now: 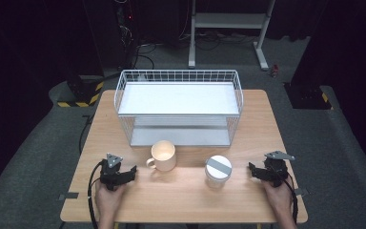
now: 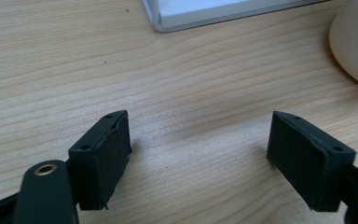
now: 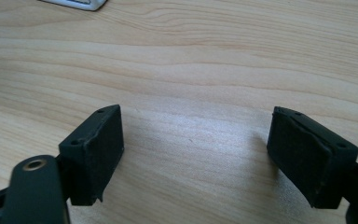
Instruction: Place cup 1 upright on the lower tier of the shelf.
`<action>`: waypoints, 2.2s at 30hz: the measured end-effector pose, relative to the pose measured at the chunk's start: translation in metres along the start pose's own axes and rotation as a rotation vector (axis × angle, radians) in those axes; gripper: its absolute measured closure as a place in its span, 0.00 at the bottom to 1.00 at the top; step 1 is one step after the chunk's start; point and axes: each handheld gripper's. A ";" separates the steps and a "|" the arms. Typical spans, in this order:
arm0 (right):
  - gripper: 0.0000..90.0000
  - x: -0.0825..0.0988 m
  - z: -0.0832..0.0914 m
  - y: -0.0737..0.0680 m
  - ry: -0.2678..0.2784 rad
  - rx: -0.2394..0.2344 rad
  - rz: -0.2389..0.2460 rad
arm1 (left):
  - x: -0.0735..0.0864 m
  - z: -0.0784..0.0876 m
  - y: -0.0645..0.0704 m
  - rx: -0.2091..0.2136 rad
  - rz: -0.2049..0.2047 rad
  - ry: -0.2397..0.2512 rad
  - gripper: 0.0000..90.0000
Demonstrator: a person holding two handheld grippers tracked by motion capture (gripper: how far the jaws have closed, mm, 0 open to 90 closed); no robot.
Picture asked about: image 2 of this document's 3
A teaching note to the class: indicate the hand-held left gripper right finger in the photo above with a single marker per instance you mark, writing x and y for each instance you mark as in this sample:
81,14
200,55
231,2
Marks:
307,161

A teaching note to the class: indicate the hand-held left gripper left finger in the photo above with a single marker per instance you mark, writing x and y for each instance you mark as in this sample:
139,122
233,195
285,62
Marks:
101,161

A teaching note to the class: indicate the cream bowl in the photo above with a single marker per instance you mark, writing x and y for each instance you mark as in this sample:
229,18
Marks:
357,40

